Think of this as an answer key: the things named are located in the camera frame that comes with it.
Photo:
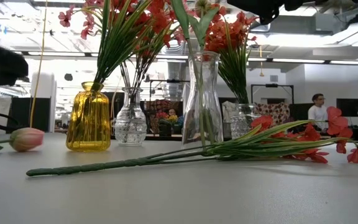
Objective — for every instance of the red flower bunch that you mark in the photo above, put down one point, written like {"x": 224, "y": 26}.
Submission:
{"x": 118, "y": 43}
{"x": 244, "y": 151}
{"x": 104, "y": 37}
{"x": 158, "y": 20}
{"x": 216, "y": 37}
{"x": 239, "y": 77}

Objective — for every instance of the pink tulip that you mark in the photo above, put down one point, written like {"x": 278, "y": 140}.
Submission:
{"x": 182, "y": 15}
{"x": 202, "y": 29}
{"x": 26, "y": 139}

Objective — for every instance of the pink flower bunch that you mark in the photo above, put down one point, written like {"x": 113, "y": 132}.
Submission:
{"x": 125, "y": 74}
{"x": 64, "y": 18}
{"x": 179, "y": 35}

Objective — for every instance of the yellow ribbed glass vase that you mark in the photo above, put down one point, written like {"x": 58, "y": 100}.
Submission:
{"x": 89, "y": 124}

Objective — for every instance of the tall clear glass vase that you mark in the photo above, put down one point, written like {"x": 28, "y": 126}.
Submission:
{"x": 194, "y": 102}

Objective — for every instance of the clear cut-glass bulb vase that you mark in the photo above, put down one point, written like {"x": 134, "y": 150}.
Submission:
{"x": 130, "y": 124}

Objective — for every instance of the black partition panel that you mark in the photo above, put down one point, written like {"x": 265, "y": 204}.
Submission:
{"x": 300, "y": 112}
{"x": 20, "y": 115}

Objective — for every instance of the ceiling light strip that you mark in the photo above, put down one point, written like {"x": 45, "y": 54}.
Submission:
{"x": 297, "y": 60}

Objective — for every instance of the black round ceiling fixture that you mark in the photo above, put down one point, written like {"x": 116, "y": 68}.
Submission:
{"x": 68, "y": 76}

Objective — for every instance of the red-white patterned tapestry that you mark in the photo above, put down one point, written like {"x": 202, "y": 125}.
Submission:
{"x": 275, "y": 112}

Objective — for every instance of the white hanging cloth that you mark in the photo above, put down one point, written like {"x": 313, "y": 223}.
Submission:
{"x": 228, "y": 109}

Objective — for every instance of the person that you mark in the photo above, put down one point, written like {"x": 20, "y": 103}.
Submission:
{"x": 172, "y": 112}
{"x": 318, "y": 113}

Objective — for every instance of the clear diamond-pattern glass jar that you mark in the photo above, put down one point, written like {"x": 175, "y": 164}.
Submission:
{"x": 244, "y": 124}

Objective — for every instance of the black computer monitor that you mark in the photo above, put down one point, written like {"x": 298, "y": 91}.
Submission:
{"x": 350, "y": 107}

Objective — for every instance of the dark patterned tapestry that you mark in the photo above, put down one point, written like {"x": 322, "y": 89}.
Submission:
{"x": 158, "y": 105}

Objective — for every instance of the colourful potted flower arrangement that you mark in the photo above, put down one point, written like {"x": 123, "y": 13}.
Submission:
{"x": 165, "y": 126}

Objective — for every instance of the black metal workstation frame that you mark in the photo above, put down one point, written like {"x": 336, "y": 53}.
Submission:
{"x": 272, "y": 85}
{"x": 169, "y": 81}

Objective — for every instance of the wide silver ribbed duct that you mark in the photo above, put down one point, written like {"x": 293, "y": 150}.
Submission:
{"x": 175, "y": 74}

